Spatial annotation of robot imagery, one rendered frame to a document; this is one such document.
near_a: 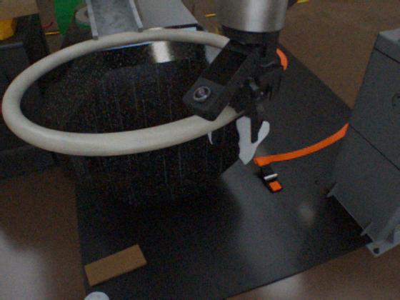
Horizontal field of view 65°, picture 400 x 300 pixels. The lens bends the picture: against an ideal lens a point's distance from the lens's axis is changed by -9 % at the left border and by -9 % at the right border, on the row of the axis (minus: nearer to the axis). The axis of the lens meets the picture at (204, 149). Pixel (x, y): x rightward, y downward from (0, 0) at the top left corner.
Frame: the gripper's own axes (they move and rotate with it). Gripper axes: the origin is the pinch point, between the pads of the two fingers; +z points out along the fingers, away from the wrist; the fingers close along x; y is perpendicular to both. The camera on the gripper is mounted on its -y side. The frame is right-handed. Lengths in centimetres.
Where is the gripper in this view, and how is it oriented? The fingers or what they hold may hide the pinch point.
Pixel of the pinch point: (226, 149)
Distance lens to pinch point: 54.4
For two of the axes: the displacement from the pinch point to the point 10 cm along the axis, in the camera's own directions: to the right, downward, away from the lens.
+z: -0.5, 7.7, 6.3
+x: -7.2, -4.7, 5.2
